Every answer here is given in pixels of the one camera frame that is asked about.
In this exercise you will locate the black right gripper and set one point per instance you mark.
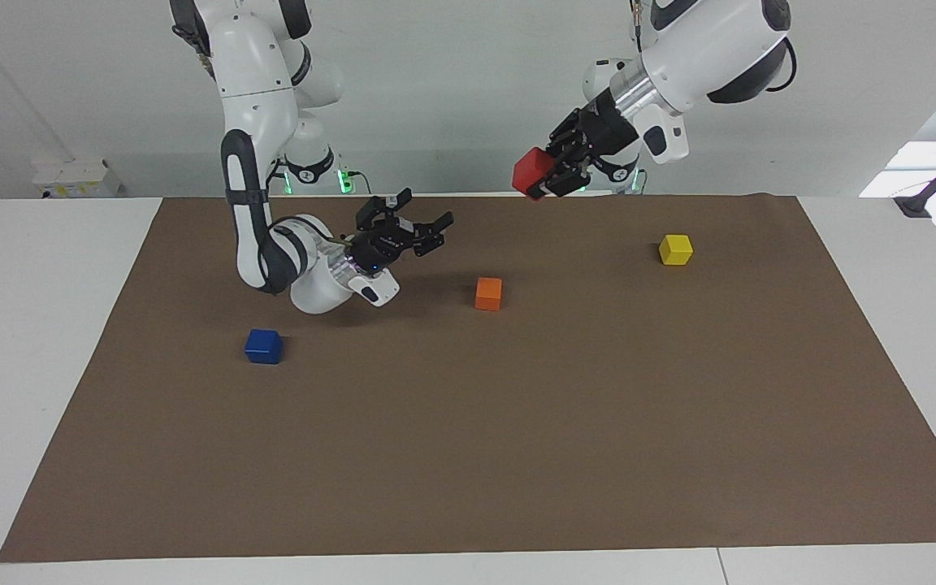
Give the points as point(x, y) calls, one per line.
point(380, 248)

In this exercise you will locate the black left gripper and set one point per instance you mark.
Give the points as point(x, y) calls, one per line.
point(606, 134)

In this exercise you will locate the red wooden block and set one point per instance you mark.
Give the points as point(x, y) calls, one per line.
point(533, 172)

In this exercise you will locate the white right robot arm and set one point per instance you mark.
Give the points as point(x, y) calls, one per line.
point(253, 73)

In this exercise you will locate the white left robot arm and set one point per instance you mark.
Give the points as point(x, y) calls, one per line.
point(704, 49)

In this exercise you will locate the orange wooden block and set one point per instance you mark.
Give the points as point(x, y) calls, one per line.
point(488, 294)

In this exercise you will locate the yellow wooden block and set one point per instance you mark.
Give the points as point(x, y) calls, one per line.
point(675, 250)

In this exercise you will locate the blue wooden block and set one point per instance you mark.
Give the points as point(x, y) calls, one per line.
point(263, 347)

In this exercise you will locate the brown table mat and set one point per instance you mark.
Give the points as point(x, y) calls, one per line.
point(517, 422)

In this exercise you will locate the white box with yellow label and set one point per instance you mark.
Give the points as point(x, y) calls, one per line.
point(78, 179)

